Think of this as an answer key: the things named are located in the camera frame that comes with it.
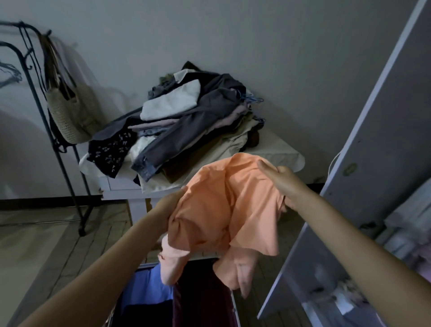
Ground white folded garment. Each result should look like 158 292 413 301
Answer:
140 79 201 121

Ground white table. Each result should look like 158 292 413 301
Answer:
99 168 189 224

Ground beige woven bag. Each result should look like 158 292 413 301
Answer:
45 34 102 145

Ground blue garment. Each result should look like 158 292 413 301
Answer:
118 264 174 319

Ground beige trousers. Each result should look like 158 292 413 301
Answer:
160 118 260 184

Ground person's left hand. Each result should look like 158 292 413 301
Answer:
148 188 188 234

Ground blue denim jeans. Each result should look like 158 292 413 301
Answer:
131 153 169 182

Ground maroon garment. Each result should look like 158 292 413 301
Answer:
172 260 237 327

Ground person's right hand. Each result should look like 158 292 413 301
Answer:
257 160 314 211

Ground white wardrobe door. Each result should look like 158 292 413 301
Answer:
257 0 431 320

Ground orange garment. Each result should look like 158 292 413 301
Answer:
158 152 297 300

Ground grey wire hanger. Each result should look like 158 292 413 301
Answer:
0 61 23 89

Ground laundry basket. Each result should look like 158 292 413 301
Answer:
109 259 242 327

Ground white cable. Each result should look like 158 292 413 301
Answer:
327 151 342 176

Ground black floral garment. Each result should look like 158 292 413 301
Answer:
87 130 137 179

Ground pile of pale clothes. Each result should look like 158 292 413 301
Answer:
303 177 431 327

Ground cream table cloth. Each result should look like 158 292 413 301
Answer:
78 127 306 194

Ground dark grey jacket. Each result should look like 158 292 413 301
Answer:
131 69 248 172

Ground black metal clothes rack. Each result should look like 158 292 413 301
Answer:
0 21 98 237

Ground olive green garment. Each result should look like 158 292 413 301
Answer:
158 72 179 86

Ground blue clothes hanger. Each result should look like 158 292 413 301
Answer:
240 94 265 122

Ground person's left forearm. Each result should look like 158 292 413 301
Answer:
17 210 169 327

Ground person's right forearm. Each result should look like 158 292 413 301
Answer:
298 189 431 327

